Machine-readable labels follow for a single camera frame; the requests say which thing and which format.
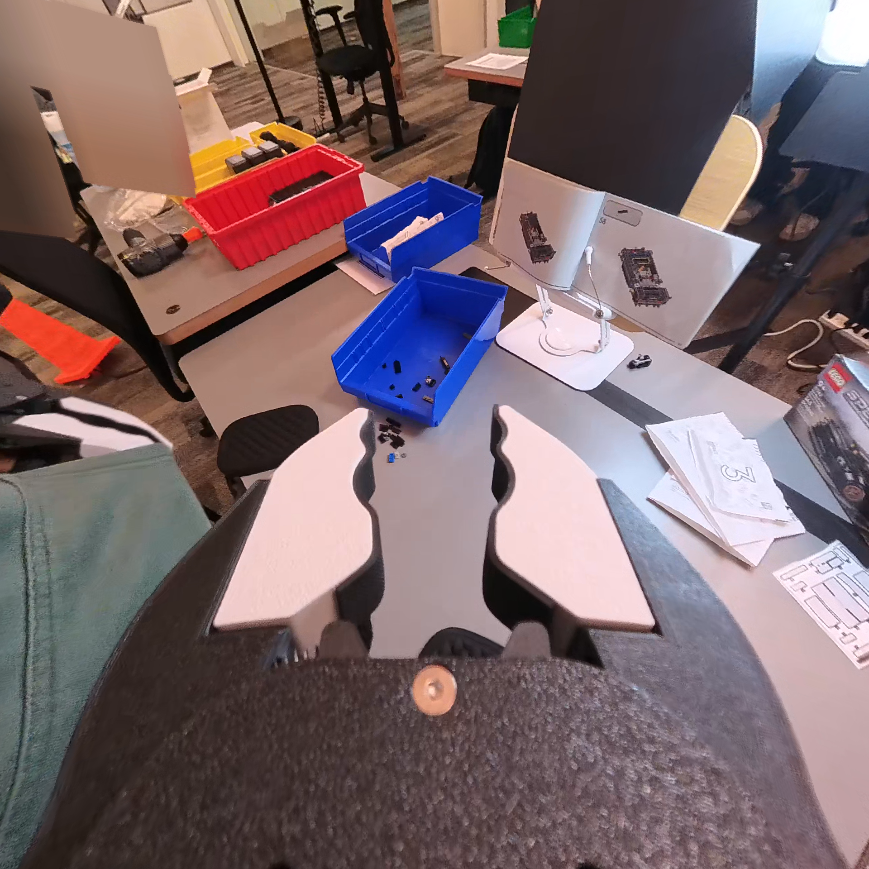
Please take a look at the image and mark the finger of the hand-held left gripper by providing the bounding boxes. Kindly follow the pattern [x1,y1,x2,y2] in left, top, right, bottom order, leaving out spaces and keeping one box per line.
[0,0,198,243]

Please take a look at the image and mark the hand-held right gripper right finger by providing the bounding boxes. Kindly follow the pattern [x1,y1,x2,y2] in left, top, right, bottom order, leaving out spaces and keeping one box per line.
[484,404,658,655]

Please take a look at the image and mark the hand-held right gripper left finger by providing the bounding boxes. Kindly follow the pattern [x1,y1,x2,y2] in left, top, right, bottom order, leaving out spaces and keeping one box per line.
[212,406,387,655]

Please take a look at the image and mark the pile of lego pieces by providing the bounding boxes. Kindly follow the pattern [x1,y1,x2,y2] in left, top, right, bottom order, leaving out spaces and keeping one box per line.
[375,417,410,465]

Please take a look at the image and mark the small lego bricks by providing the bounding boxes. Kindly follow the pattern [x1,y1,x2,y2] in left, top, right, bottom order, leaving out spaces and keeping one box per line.
[378,326,473,406]

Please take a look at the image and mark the blue plastic bin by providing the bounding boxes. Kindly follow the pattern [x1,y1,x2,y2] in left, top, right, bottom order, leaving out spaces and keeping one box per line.
[343,177,484,283]
[330,267,509,430]

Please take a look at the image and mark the lego set box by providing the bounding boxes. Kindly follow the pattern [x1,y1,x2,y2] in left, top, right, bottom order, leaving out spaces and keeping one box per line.
[784,355,869,532]

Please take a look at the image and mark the black padded chair armrest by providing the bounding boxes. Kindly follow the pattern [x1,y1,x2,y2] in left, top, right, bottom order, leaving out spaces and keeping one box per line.
[218,404,321,484]

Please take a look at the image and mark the black mesh office chair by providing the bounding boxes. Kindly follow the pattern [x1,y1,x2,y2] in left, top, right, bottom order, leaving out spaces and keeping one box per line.
[0,230,192,403]

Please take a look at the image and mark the yellow plastic bin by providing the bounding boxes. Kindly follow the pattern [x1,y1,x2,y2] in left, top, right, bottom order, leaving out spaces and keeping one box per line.
[191,121,321,192]

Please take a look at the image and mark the white paper bags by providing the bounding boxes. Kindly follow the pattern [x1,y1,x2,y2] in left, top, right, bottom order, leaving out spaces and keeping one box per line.
[644,411,806,568]

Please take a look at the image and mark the neighbouring wooden desk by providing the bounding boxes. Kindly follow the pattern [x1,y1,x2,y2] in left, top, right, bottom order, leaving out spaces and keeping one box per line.
[82,136,369,349]

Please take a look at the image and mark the white book stand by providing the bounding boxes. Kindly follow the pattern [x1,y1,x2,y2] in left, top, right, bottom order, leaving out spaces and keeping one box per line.
[495,245,636,393]

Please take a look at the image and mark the person's green sweatshirt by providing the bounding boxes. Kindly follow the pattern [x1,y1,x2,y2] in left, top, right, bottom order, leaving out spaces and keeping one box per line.
[0,442,244,869]

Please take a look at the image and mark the red plastic bin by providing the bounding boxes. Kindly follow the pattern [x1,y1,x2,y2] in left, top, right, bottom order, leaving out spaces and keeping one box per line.
[184,143,369,271]

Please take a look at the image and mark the black swivel office chair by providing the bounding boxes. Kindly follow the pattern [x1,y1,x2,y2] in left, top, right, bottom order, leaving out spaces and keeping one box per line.
[301,0,410,162]

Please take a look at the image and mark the printed white sheet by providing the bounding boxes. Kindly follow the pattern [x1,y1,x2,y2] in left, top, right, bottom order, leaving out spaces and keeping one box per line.
[773,540,869,670]

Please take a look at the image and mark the open instruction booklet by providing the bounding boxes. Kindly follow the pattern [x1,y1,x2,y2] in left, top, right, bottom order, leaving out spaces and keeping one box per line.
[489,158,761,351]

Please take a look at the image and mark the white power strip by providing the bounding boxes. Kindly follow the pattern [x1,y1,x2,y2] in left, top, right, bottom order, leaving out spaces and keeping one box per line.
[814,309,869,355]

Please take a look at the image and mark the beige wooden chair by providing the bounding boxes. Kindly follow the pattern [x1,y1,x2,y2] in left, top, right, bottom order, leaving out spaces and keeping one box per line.
[678,115,765,233]

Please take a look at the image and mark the green plastic bin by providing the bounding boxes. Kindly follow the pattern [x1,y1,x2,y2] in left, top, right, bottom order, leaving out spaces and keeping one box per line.
[496,6,539,53]

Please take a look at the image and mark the black partition panel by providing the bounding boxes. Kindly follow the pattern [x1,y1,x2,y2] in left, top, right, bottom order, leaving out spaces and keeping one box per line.
[508,0,756,220]

